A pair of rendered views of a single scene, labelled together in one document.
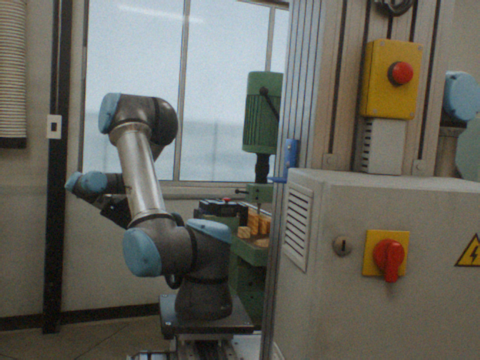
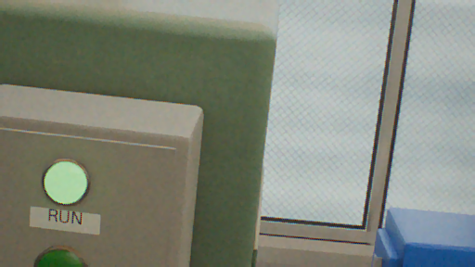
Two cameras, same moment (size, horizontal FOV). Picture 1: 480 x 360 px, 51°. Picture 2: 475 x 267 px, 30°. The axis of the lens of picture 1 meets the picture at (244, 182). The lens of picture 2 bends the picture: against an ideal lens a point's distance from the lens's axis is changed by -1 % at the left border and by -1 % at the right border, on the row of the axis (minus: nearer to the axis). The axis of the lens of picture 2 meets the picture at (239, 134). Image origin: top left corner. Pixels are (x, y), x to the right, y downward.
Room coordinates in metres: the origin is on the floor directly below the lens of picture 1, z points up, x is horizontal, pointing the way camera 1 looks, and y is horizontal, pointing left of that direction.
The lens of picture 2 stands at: (1.67, -0.64, 1.57)
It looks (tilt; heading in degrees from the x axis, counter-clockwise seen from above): 14 degrees down; 25
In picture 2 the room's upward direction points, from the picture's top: 6 degrees clockwise
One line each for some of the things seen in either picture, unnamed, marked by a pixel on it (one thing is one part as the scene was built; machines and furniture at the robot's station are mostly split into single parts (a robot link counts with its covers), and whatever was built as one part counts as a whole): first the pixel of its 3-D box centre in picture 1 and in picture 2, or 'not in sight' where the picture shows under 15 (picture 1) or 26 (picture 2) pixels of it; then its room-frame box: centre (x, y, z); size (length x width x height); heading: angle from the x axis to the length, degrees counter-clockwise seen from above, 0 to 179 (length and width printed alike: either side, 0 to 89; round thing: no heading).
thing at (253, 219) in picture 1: (243, 218); not in sight; (1.94, -0.01, 0.94); 0.23 x 0.02 x 0.07; 24
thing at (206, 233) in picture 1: (205, 246); not in sight; (1.25, 0.08, 0.98); 0.13 x 0.12 x 0.14; 123
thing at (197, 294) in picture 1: (204, 290); not in sight; (1.26, 0.08, 0.87); 0.15 x 0.15 x 0.10
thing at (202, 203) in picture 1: (217, 206); not in sight; (1.87, 0.09, 0.99); 0.13 x 0.11 x 0.06; 24
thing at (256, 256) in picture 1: (236, 236); not in sight; (1.91, 0.02, 0.87); 0.61 x 0.30 x 0.06; 24
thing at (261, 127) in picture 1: (266, 113); not in sight; (1.99, -0.07, 1.35); 0.18 x 0.18 x 0.31
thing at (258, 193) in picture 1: (264, 195); not in sight; (2.00, -0.09, 1.03); 0.14 x 0.07 x 0.09; 114
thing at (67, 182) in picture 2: not in sight; (65, 183); (1.96, -0.43, 1.46); 0.02 x 0.01 x 0.02; 114
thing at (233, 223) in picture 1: (216, 225); not in sight; (1.88, 0.09, 0.92); 0.15 x 0.13 x 0.09; 24
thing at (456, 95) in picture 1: (432, 183); not in sight; (1.24, -0.46, 1.19); 0.15 x 0.12 x 0.55; 26
